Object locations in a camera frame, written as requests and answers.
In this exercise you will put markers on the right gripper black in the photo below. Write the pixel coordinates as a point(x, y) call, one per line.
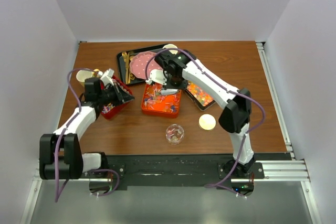
point(182, 86)

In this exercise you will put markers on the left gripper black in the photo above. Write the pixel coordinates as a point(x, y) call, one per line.
point(121, 95)

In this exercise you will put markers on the metal scoop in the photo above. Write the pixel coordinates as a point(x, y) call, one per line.
point(165, 92)

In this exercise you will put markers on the orange tin of lollipops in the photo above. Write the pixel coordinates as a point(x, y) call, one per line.
point(156, 104)

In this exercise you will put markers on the gold tin of gummies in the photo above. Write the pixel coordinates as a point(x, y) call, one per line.
point(201, 99)

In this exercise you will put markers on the clear plastic jar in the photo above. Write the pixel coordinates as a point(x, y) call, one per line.
point(174, 134)

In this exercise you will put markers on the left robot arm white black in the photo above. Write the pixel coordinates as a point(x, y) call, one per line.
point(60, 154)

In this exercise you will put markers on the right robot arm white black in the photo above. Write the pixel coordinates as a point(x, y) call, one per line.
point(184, 67)

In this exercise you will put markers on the red tin of candies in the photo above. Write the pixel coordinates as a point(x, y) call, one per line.
point(109, 110)

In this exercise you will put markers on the black serving tray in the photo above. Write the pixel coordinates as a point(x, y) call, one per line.
point(133, 52)

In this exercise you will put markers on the dark green mug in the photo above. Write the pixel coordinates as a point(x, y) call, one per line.
point(169, 46)

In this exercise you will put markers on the pink polka dot plate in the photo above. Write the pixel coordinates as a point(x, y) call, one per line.
point(138, 63)

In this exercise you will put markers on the gold cutlery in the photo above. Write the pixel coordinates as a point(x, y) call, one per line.
point(127, 60)

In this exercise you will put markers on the yellow mug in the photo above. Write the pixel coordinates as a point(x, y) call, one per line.
point(82, 75)

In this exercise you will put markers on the gold jar lid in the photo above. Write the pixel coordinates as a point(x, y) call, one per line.
point(207, 122)

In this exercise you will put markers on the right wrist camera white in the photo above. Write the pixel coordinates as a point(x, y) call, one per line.
point(156, 76)

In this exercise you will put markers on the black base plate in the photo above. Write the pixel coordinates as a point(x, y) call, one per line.
point(182, 170)

